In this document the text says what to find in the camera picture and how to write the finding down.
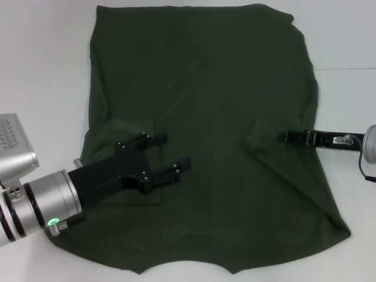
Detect dark green shirt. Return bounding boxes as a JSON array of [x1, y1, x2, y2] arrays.
[[43, 2, 352, 267]]

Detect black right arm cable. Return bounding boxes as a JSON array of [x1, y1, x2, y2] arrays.
[[334, 134, 376, 183]]

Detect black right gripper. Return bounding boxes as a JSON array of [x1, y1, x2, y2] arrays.
[[277, 129, 365, 152]]

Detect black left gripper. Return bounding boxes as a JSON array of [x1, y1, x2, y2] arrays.
[[68, 132, 193, 210]]

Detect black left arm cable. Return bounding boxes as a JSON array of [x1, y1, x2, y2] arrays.
[[46, 216, 88, 236]]

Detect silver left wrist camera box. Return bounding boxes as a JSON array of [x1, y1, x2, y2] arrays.
[[0, 113, 41, 189]]

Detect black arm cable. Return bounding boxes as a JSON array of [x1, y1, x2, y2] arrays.
[[334, 134, 376, 183], [46, 216, 88, 236]]

